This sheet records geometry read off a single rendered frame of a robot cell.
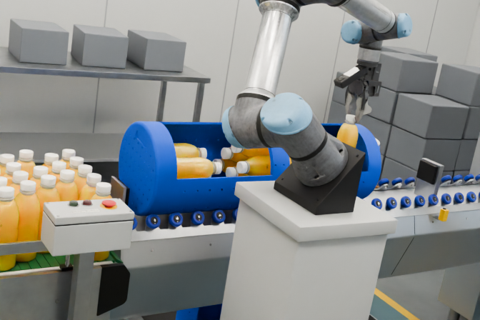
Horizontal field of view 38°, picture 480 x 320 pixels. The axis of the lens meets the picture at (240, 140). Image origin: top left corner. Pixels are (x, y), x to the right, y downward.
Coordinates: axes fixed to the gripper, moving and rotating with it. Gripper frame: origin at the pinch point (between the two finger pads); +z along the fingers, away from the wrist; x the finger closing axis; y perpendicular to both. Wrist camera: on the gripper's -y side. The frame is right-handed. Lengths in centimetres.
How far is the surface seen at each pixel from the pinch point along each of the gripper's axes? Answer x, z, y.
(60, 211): -24, 17, -109
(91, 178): -4, 17, -94
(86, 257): -25, 30, -101
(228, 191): -8, 21, -51
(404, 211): -5.1, 35.2, 30.8
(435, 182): 2, 27, 52
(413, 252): -5, 53, 41
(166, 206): -6, 26, -71
